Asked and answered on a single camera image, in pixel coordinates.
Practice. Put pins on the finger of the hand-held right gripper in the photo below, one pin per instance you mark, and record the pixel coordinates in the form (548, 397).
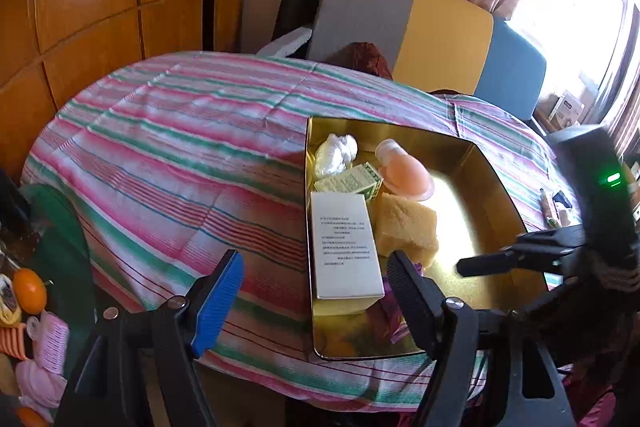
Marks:
(550, 241)
(500, 261)

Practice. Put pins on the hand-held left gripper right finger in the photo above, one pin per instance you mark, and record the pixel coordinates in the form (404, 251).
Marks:
(415, 302)

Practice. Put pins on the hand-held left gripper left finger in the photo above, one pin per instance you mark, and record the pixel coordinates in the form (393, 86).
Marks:
(220, 302)

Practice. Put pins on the purple packet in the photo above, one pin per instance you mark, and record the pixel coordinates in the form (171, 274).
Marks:
(395, 327)

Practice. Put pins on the blue tissue pack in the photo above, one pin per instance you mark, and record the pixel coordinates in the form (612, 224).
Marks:
(561, 199)

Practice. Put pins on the gold metal tin box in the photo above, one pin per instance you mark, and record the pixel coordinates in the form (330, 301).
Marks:
(475, 207)

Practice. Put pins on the large yellow sponge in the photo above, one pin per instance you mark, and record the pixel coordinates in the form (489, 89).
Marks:
(405, 227)

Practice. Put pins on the white cardboard box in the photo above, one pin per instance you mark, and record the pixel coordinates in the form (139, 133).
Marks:
(345, 247)

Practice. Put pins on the small green box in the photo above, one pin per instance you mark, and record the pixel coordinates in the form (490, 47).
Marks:
(357, 182)

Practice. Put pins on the white plastic bag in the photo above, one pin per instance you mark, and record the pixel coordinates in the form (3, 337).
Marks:
(335, 154)

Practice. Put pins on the white face mask box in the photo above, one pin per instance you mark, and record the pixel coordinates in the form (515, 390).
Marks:
(567, 109)

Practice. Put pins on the green stool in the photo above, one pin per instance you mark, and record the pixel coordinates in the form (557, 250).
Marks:
(60, 247)

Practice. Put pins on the pink ribbed plastic item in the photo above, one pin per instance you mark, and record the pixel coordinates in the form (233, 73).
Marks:
(50, 342)

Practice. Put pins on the window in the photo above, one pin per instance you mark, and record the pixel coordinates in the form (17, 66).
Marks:
(575, 7)

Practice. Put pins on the orange fruit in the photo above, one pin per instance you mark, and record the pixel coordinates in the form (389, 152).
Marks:
(30, 289)

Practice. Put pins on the pink cloth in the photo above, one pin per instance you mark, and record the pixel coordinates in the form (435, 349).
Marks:
(42, 384)

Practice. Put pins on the orange striped item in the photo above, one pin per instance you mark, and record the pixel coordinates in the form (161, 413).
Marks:
(12, 342)

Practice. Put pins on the dark red cloth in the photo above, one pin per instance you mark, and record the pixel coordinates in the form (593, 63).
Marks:
(365, 57)

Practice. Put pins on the grey yellow blue chair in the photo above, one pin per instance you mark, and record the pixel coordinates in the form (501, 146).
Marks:
(360, 17)

